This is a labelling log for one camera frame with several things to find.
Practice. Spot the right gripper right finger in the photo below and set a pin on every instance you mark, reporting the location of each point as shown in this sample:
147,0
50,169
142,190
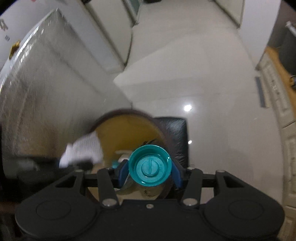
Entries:
188,184

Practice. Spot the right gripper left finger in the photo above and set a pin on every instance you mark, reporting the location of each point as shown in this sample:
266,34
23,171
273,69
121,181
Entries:
108,180

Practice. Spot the white paper towel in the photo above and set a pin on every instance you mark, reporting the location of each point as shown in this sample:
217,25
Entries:
85,149

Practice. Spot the teal plastic lid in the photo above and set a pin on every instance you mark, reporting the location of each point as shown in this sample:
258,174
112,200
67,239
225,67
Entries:
150,165

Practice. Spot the gold foil wrapper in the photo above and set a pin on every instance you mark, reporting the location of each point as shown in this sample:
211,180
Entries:
14,48

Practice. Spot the brown round trash bin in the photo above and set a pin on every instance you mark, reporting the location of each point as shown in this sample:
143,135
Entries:
121,132

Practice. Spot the black leather stool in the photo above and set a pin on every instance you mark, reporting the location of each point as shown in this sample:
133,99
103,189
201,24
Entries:
176,132

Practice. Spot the white kitchen cabinets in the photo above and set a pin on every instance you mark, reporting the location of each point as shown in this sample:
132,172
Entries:
116,20

